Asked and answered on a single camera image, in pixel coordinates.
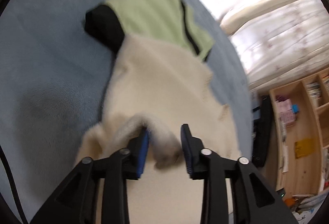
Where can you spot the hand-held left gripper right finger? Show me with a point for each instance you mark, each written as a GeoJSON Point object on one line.
{"type": "Point", "coordinates": [186, 146]}

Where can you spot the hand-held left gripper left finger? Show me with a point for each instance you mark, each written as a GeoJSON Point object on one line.
{"type": "Point", "coordinates": [144, 152]}

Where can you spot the cream fluffy cardigan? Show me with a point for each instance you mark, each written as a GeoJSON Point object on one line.
{"type": "Point", "coordinates": [159, 80]}

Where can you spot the black case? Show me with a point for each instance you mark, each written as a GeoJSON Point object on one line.
{"type": "Point", "coordinates": [263, 134]}

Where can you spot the white paper sheets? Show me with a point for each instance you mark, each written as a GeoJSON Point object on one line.
{"type": "Point", "coordinates": [284, 159]}

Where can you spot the pink drawer organizer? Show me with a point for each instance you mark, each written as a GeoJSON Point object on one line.
{"type": "Point", "coordinates": [285, 113]}

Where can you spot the small blue box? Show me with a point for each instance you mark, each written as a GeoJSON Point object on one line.
{"type": "Point", "coordinates": [295, 108]}

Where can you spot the wooden shelf unit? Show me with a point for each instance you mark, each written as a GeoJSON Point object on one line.
{"type": "Point", "coordinates": [303, 170]}

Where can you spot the black white cartoon print cloth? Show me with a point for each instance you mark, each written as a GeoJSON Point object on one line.
{"type": "Point", "coordinates": [312, 207]}

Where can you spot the row of books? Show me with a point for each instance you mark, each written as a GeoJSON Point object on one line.
{"type": "Point", "coordinates": [314, 90]}

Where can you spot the light green black-trimmed garment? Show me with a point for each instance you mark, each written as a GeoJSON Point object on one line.
{"type": "Point", "coordinates": [149, 10]}

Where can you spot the blue fleece bed blanket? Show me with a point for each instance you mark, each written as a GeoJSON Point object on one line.
{"type": "Point", "coordinates": [46, 46]}

